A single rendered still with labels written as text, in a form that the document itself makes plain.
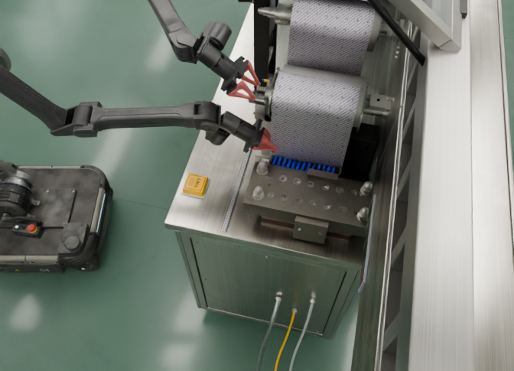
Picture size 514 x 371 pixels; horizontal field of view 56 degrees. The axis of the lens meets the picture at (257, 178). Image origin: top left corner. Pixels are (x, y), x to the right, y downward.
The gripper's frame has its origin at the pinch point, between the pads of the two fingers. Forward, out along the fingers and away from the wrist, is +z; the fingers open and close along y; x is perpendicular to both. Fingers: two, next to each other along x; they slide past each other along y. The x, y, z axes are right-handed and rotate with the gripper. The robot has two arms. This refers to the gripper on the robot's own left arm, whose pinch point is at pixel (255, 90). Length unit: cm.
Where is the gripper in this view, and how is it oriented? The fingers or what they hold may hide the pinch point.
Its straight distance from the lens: 144.2
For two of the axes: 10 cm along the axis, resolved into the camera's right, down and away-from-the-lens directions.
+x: 6.2, -3.2, -7.1
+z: 7.5, 5.0, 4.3
